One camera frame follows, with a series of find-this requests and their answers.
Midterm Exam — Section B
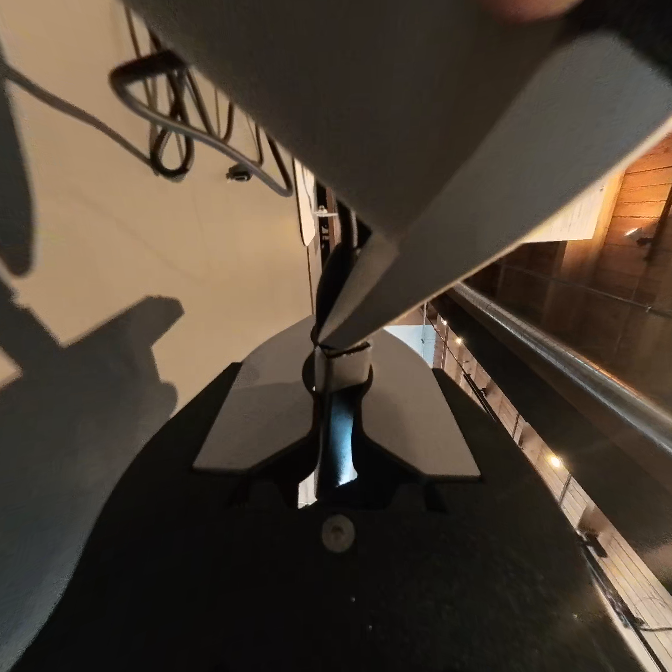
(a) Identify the black-plug usb cable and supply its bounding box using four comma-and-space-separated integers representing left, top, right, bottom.
0, 0, 369, 318

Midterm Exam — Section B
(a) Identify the white document stand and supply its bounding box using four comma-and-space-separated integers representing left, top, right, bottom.
293, 157, 341, 249

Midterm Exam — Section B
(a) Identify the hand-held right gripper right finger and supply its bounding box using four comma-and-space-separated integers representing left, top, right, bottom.
359, 335, 481, 512

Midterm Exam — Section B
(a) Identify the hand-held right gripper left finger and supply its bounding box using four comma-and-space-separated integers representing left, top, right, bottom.
193, 317, 322, 507

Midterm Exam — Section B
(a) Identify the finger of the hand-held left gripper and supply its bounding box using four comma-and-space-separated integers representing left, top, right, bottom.
123, 0, 672, 348

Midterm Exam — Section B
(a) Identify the white usb hub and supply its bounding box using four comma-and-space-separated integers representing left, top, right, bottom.
314, 341, 372, 490

